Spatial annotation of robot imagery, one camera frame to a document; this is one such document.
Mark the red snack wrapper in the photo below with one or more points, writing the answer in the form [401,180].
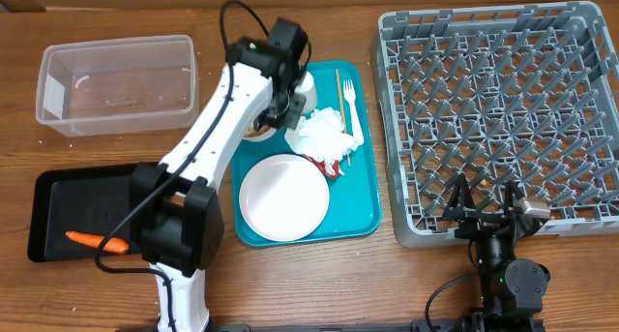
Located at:
[330,170]

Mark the clear plastic storage bin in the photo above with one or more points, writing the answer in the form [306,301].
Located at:
[118,86]

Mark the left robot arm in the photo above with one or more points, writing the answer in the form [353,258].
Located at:
[176,219]

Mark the black plastic tray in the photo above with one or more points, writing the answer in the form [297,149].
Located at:
[91,200]

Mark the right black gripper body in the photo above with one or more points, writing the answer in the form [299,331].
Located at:
[476,224]

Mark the wooden chopstick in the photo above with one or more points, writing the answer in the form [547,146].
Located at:
[341,107]

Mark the white bowl with peanuts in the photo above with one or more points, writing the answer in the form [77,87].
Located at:
[262,134]

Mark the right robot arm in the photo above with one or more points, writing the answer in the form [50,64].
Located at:
[512,289]

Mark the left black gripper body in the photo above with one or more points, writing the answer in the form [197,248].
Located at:
[284,109]

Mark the teal serving tray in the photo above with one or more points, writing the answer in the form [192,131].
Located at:
[355,207]

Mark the grey dishwasher rack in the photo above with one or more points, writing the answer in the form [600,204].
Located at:
[506,93]

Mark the white tissue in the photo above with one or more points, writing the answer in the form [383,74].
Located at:
[321,136]

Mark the white paper cup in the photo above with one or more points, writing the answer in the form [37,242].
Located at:
[307,88]

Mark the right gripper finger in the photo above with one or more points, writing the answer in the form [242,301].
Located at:
[512,198]
[461,200]

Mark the white plastic fork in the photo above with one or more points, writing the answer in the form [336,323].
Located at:
[350,97]

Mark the orange carrot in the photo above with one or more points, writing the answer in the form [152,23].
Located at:
[115,245]

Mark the white round plate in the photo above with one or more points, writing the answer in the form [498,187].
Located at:
[284,198]

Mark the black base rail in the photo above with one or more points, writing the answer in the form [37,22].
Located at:
[414,326]

